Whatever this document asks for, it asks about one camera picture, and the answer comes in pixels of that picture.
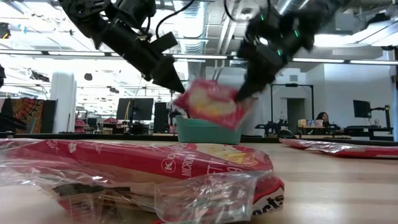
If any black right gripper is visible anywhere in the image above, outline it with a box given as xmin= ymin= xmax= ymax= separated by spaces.
xmin=234 ymin=36 xmax=300 ymax=103

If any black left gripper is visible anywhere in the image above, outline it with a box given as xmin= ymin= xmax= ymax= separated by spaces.
xmin=99 ymin=18 xmax=187 ymax=94

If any black monitor on arm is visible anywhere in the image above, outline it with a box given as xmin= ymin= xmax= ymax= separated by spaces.
xmin=353 ymin=100 xmax=372 ymax=118

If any black computer tower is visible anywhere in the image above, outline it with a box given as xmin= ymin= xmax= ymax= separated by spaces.
xmin=154 ymin=101 xmax=168 ymax=133

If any black computer monitor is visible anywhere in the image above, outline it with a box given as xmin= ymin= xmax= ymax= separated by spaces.
xmin=132 ymin=98 xmax=155 ymax=121
xmin=116 ymin=98 xmax=134 ymax=121

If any black background robot equipment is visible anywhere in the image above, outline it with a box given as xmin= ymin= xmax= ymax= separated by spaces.
xmin=254 ymin=119 xmax=296 ymax=138

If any grey door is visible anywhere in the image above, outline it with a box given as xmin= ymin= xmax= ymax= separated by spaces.
xmin=286 ymin=98 xmax=307 ymax=134

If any teal plastic basket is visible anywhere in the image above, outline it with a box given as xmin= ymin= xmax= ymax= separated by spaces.
xmin=175 ymin=115 xmax=243 ymax=145

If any person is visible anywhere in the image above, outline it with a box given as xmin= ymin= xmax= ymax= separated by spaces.
xmin=315 ymin=111 xmax=332 ymax=129

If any white round column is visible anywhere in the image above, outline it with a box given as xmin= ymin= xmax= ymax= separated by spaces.
xmin=50 ymin=70 xmax=77 ymax=134

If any long ceiling light bar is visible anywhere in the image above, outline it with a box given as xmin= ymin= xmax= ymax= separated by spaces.
xmin=0 ymin=49 xmax=398 ymax=65

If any black desk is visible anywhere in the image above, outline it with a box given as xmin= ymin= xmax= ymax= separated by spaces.
xmin=343 ymin=126 xmax=394 ymax=141

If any black upright panel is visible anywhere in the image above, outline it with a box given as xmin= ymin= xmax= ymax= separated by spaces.
xmin=42 ymin=99 xmax=58 ymax=134

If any orange patterned tapestry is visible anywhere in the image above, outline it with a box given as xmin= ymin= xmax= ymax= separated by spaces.
xmin=11 ymin=97 xmax=45 ymax=134

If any black ceiling speaker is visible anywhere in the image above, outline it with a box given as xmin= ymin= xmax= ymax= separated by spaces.
xmin=0 ymin=22 xmax=12 ymax=40

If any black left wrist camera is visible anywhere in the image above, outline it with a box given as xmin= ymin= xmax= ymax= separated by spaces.
xmin=148 ymin=30 xmax=180 ymax=54

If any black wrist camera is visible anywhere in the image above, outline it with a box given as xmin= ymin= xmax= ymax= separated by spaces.
xmin=238 ymin=39 xmax=261 ymax=63
xmin=148 ymin=30 xmax=180 ymax=54

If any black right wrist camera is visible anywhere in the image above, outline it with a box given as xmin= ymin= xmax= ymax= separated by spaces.
xmin=238 ymin=39 xmax=261 ymax=63

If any black metal frame rig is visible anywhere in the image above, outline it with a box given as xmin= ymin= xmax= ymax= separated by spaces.
xmin=269 ymin=83 xmax=315 ymax=138

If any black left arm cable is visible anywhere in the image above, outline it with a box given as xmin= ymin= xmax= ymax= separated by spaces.
xmin=154 ymin=0 xmax=196 ymax=40

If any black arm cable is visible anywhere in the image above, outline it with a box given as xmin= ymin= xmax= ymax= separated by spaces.
xmin=154 ymin=0 xmax=196 ymax=40
xmin=223 ymin=0 xmax=249 ymax=22

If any silver air duct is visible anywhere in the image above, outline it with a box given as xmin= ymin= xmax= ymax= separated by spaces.
xmin=172 ymin=0 xmax=208 ymax=80

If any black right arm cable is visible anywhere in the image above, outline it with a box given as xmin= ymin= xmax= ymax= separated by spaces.
xmin=223 ymin=0 xmax=249 ymax=22

